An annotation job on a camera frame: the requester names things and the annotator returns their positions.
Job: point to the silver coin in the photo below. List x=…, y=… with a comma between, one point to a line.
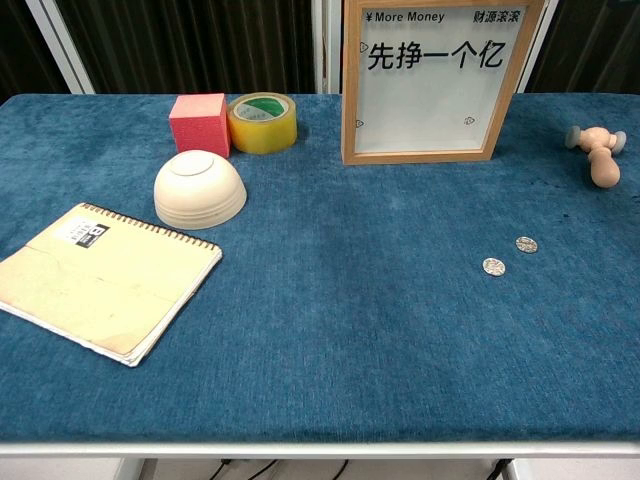
x=526, y=244
x=494, y=266

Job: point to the blue table mat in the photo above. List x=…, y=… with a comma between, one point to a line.
x=320, y=310

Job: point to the yellow packing tape roll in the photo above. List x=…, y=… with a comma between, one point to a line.
x=260, y=136

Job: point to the cream upturned bowl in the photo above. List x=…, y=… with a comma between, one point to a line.
x=200, y=195

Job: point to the red foam cube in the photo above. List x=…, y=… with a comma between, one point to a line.
x=200, y=125

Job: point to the beige spiral notebook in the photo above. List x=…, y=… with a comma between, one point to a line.
x=110, y=285

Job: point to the black pleated curtain panel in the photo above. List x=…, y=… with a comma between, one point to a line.
x=175, y=45
x=590, y=45
x=20, y=50

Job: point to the wooden toy hammer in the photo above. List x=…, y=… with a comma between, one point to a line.
x=602, y=160

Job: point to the wooden framed coin bank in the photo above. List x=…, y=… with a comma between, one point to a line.
x=350, y=100

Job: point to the white partition post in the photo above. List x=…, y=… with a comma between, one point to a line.
x=524, y=85
x=62, y=50
x=320, y=45

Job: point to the white table frame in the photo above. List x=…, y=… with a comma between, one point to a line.
x=320, y=450

